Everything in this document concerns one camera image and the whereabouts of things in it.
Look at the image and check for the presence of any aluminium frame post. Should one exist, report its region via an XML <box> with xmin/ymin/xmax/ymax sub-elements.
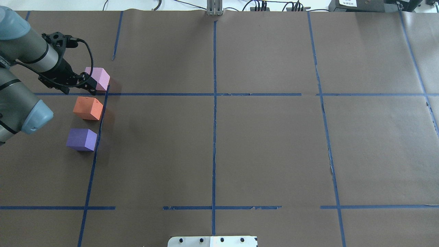
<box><xmin>206</xmin><ymin>0</ymin><xmax>224</xmax><ymax>16</ymax></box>

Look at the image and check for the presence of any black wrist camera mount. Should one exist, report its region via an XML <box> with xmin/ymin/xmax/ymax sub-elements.
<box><xmin>41</xmin><ymin>32</ymin><xmax>79</xmax><ymax>52</ymax></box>

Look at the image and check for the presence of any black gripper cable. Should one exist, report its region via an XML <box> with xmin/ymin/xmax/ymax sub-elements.
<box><xmin>14</xmin><ymin>38</ymin><xmax>94</xmax><ymax>88</ymax></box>

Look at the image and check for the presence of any dark purple foam block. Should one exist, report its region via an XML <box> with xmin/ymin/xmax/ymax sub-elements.
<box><xmin>66</xmin><ymin>128</ymin><xmax>97</xmax><ymax>152</ymax></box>

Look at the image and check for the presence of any black power strip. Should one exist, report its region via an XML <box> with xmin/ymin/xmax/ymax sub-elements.
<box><xmin>241</xmin><ymin>0</ymin><xmax>311</xmax><ymax>12</ymax></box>

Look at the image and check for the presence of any light pink foam block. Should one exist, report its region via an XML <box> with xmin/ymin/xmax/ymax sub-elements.
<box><xmin>85</xmin><ymin>67</ymin><xmax>111</xmax><ymax>91</ymax></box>

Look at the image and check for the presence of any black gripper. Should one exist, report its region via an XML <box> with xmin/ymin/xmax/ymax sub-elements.
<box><xmin>38</xmin><ymin>59</ymin><xmax>97</xmax><ymax>96</ymax></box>

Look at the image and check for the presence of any black computer box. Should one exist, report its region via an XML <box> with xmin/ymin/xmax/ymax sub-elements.
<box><xmin>328</xmin><ymin>0</ymin><xmax>422</xmax><ymax>13</ymax></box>

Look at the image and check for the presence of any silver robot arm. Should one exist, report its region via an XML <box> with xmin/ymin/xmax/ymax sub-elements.
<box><xmin>0</xmin><ymin>6</ymin><xmax>96</xmax><ymax>145</ymax></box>

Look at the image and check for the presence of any orange foam block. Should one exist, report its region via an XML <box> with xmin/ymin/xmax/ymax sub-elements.
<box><xmin>73</xmin><ymin>96</ymin><xmax>104</xmax><ymax>121</ymax></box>

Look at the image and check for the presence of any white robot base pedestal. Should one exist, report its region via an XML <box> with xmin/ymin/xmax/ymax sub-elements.
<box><xmin>167</xmin><ymin>236</ymin><xmax>258</xmax><ymax>247</ymax></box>

